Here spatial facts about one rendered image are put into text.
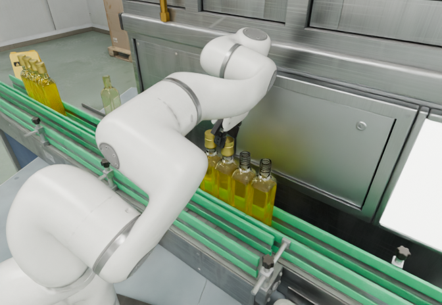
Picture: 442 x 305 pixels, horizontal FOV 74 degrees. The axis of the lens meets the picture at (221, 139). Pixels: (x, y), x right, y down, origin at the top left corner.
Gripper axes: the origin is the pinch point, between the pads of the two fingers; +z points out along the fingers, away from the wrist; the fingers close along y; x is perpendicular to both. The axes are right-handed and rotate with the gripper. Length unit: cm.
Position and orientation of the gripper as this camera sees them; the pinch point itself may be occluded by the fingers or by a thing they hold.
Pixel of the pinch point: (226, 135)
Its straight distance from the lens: 77.9
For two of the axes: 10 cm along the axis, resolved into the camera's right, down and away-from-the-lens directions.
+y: -6.2, 4.8, -6.2
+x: 7.6, 5.5, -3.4
